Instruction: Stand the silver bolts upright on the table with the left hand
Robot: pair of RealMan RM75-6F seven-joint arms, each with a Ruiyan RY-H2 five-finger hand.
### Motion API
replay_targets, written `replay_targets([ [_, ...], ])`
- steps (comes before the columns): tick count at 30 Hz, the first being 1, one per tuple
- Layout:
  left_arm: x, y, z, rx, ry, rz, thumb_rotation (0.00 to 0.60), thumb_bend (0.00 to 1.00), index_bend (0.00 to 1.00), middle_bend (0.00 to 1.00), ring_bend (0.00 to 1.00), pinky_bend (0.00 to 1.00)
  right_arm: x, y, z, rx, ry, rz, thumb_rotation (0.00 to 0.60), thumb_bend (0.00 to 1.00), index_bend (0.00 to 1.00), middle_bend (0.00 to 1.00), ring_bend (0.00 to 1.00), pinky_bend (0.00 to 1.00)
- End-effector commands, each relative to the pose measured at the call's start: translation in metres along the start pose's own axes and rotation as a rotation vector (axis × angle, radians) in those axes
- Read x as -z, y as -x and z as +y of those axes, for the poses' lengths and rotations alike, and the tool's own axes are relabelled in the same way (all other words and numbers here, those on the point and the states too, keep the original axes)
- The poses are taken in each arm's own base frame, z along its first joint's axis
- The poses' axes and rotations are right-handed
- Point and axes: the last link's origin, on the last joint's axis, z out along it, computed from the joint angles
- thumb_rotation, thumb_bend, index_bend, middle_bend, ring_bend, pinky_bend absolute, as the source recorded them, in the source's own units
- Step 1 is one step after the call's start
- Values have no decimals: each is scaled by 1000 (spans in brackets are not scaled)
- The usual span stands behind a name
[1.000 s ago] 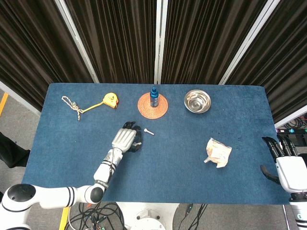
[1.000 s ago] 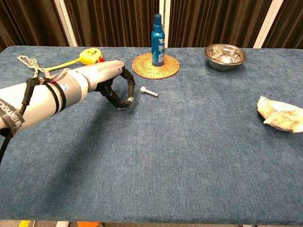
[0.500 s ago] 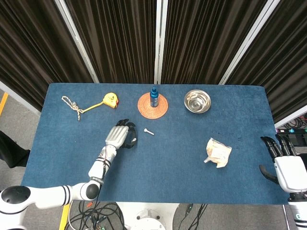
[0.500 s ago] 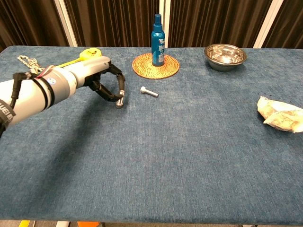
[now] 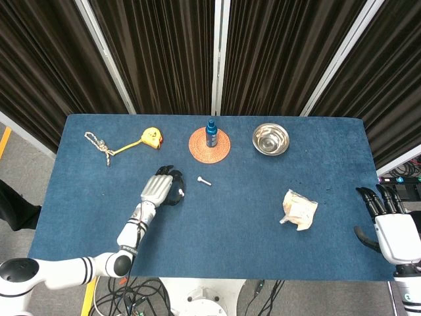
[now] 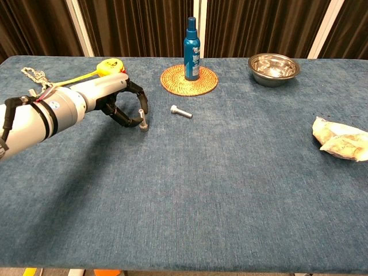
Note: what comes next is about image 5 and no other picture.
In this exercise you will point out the power strip with plugs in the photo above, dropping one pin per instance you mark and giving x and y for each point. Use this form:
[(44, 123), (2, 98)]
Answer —
[(391, 180)]

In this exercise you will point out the yellow floor tape strip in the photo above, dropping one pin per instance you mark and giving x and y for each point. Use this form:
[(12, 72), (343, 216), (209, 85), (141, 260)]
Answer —
[(88, 299), (5, 141)]

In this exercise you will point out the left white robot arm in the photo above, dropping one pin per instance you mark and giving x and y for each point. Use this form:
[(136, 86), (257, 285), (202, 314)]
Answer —
[(65, 268)]

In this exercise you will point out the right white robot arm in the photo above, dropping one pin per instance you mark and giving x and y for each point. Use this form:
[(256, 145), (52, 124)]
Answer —
[(409, 289)]

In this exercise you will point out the blue spray bottle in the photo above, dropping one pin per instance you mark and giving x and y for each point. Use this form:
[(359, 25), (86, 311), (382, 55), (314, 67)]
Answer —
[(211, 135)]

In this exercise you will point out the silver bolt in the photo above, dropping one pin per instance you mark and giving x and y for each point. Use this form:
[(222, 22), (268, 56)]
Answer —
[(204, 181), (180, 191)]

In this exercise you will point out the black equipment box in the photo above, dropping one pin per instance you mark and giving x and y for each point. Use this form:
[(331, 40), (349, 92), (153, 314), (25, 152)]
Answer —
[(411, 192)]

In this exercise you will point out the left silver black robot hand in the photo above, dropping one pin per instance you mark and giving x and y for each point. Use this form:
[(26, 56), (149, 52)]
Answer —
[(158, 189)]

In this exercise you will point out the yellow tape measure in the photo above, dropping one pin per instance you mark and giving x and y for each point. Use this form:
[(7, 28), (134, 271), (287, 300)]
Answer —
[(152, 136)]

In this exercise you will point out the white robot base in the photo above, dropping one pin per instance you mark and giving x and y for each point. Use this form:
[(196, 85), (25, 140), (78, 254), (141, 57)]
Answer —
[(204, 296)]

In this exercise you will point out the crumpled clear plastic packet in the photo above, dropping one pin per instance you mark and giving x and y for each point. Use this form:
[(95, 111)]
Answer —
[(301, 209)]

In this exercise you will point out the white frame post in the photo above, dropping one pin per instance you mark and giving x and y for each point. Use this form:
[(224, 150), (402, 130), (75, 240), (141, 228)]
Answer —
[(219, 49), (394, 163), (106, 56), (26, 135), (340, 57)]

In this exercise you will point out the blue fabric tablecloth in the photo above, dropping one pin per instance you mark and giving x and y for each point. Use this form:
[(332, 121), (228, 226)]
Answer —
[(230, 237)]

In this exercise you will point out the round woven rattan coaster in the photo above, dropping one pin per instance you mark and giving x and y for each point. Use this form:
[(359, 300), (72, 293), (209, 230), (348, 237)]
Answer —
[(200, 153)]

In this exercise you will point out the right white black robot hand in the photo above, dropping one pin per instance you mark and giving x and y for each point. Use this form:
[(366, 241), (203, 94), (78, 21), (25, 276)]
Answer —
[(398, 233)]

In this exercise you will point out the black fabric object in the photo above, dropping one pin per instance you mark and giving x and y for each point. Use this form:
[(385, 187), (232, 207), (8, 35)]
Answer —
[(16, 207)]

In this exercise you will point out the dark brown pleated curtain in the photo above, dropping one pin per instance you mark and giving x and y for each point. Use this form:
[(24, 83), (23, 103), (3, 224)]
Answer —
[(279, 49), (394, 66), (49, 66), (164, 49)]

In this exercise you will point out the stainless steel bowl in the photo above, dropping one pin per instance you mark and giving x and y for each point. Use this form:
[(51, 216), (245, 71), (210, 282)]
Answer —
[(271, 140)]

